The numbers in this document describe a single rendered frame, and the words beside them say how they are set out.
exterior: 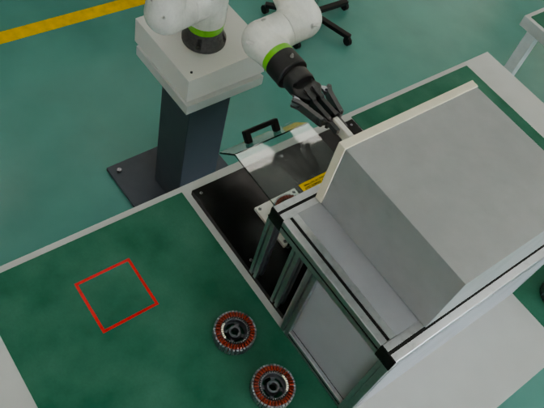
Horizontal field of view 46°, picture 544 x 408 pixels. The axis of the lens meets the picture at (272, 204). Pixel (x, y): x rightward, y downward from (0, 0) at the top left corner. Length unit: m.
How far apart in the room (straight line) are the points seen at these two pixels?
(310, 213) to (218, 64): 0.81
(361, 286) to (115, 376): 0.64
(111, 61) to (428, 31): 1.87
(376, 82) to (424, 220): 2.30
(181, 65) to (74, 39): 1.39
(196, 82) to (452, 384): 1.18
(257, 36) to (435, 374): 1.01
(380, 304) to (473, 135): 0.44
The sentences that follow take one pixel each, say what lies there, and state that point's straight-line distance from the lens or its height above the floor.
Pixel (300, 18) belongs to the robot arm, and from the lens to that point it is 1.75.
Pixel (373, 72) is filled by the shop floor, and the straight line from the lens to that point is 3.63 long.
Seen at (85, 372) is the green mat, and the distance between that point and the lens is 1.67.
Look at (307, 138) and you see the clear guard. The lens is 1.71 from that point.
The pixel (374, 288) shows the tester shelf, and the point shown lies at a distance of 1.45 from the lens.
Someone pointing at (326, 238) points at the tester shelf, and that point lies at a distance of 1.47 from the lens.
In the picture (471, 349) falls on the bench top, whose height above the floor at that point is 0.75.
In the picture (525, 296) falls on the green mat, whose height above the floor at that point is 0.75.
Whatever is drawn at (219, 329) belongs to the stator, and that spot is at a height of 0.79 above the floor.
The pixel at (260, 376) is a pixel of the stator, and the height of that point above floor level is 0.79.
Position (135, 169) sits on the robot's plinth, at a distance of 2.89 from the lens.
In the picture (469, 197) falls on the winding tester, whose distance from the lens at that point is 1.41.
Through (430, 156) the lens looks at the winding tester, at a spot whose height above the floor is 1.32.
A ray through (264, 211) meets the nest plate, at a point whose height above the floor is 0.78.
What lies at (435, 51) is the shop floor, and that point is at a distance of 3.94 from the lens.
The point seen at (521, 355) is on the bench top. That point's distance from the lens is 2.00.
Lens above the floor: 2.31
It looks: 53 degrees down
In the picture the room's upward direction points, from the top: 19 degrees clockwise
